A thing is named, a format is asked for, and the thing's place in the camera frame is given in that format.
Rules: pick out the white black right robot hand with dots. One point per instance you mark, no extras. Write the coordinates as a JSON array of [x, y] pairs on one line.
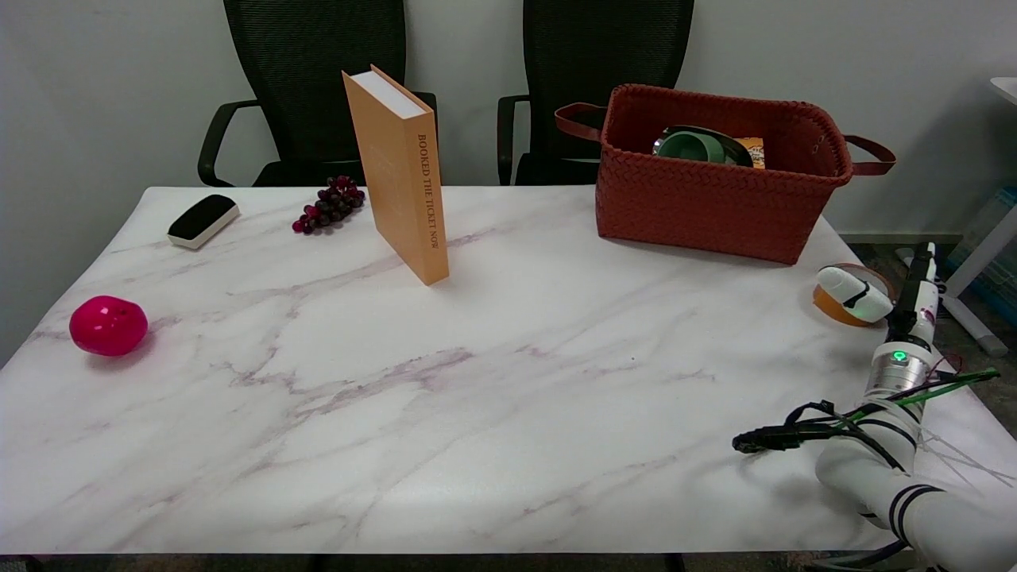
[[922, 302]]

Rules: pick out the yellow tape roll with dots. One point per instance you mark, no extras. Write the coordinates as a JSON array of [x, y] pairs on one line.
[[830, 306]]

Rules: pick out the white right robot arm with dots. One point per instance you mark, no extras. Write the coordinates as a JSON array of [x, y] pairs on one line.
[[866, 469]]

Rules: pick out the blue storage box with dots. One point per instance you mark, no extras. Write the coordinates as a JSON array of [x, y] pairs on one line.
[[1003, 278]]

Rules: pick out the white zip ties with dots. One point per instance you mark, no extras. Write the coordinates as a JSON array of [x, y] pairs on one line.
[[965, 457]]

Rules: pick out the yellow printed box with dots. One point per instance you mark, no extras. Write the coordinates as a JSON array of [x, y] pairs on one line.
[[753, 151]]

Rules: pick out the red-brown woven basket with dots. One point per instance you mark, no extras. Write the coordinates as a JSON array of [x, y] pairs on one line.
[[675, 199]]

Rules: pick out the green bowl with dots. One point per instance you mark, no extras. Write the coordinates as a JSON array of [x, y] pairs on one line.
[[691, 147]]

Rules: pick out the black mesh office chair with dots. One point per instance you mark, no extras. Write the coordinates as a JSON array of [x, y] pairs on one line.
[[310, 79], [588, 56]]

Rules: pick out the orange hardcover book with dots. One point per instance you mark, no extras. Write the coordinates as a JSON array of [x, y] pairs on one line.
[[397, 175]]

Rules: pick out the dark red grape bunch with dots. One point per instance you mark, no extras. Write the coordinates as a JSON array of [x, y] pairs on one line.
[[330, 205]]

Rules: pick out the black white board eraser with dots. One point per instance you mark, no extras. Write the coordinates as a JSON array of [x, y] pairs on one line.
[[203, 218]]

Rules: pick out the pink plastic apple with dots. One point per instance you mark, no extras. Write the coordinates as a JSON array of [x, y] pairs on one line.
[[107, 326]]

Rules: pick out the white desk frame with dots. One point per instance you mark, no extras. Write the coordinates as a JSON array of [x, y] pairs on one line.
[[976, 330]]

